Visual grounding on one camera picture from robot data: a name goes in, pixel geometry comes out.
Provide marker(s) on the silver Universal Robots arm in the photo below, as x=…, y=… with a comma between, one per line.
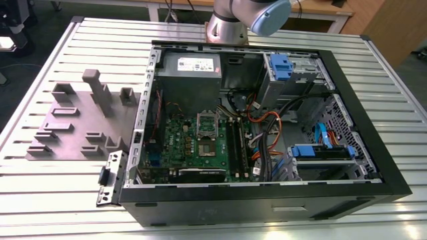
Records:
x=227, y=27

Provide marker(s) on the grey plastic parts rack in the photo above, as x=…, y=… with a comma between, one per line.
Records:
x=90, y=140

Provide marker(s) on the grey power supply unit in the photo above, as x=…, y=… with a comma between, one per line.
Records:
x=187, y=87

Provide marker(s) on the blue board connector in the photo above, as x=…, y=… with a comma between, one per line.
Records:
x=155, y=160

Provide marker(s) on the green motherboard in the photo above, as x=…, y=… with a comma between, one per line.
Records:
x=214, y=162

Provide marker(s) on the black RAM slot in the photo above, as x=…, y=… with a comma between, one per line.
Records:
x=242, y=150
x=233, y=145

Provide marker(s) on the black graphics card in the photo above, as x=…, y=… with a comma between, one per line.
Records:
x=201, y=175

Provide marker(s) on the blue plastic drive latch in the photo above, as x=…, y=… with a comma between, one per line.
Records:
x=282, y=67

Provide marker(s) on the grey metal drive cage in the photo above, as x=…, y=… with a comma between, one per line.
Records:
x=284, y=90

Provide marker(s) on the wooden desk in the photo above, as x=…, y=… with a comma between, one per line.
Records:
x=321, y=7

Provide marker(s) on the black open PC case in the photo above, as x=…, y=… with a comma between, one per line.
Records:
x=234, y=205

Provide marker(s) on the blue disk carrier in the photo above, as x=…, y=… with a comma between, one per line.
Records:
x=305, y=151

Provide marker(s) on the metal disk bay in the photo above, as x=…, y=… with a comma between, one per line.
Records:
x=328, y=163

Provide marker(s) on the wooden cabinet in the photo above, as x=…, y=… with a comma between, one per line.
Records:
x=394, y=25

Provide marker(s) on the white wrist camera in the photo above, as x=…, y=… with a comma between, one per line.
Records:
x=7, y=43

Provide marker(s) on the grey metal card bracket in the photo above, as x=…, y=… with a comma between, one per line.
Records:
x=115, y=162

